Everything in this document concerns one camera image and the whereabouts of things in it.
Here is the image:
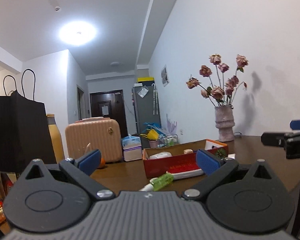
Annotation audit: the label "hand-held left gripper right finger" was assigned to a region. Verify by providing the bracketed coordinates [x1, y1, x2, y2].
[182, 149, 278, 202]

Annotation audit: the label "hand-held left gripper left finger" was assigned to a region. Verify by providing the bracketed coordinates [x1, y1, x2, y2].
[20, 149, 116, 200]

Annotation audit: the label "red cardboard box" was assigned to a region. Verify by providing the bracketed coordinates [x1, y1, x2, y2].
[142, 139, 228, 178]

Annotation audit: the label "white cotton swab container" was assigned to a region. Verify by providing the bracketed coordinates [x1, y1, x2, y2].
[149, 152, 172, 160]

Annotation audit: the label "green spray bottle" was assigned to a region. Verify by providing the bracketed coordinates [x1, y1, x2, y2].
[139, 174, 174, 192]

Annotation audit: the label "pink ribbed suitcase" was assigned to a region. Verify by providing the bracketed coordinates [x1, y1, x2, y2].
[65, 117, 122, 164]

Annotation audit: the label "yellow thermos bottle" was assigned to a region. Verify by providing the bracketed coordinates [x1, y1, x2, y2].
[45, 114, 65, 164]

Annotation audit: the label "pink speckled ceramic vase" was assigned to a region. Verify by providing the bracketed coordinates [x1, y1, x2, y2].
[214, 105, 235, 142]

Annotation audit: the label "purple wet wipes pack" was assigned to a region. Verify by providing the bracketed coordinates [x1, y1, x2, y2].
[123, 148, 142, 162]

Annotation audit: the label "blue wet wipes pack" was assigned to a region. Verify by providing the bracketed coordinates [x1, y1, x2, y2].
[122, 135, 142, 150]

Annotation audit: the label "purple artificial flowers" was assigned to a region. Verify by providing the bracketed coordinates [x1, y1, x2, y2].
[166, 114, 178, 134]

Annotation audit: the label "dark brown entrance door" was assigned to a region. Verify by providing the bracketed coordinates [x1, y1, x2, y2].
[89, 89, 127, 137]

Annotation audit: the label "dark side door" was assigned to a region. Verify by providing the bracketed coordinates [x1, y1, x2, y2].
[77, 85, 86, 120]

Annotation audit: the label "yellow plastic object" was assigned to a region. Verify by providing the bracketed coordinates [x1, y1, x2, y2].
[140, 129, 159, 141]

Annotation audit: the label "blue plastic rack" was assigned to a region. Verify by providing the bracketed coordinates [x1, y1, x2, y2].
[143, 122, 163, 135]

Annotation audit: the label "dried pink roses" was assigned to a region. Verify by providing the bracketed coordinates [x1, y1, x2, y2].
[186, 54, 249, 108]

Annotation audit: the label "grey refrigerator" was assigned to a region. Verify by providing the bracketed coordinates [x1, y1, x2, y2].
[132, 85, 162, 135]

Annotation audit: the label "black paper bag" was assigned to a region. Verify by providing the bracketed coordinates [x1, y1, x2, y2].
[0, 69, 57, 174]

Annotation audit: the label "folded white umbrella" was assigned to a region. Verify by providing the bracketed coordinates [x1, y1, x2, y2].
[152, 84, 157, 115]

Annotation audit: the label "striped snack packet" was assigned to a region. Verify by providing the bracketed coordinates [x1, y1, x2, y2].
[0, 171, 20, 198]

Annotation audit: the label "yellow box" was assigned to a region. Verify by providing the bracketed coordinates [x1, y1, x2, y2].
[137, 76, 154, 86]

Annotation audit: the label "bright round ceiling lamp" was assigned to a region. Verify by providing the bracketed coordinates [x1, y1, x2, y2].
[59, 21, 97, 46]

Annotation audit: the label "wire basket of small bottles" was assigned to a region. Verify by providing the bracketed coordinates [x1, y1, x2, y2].
[160, 134, 178, 147]

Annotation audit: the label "wall picture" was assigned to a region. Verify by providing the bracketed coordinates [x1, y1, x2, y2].
[161, 65, 170, 87]

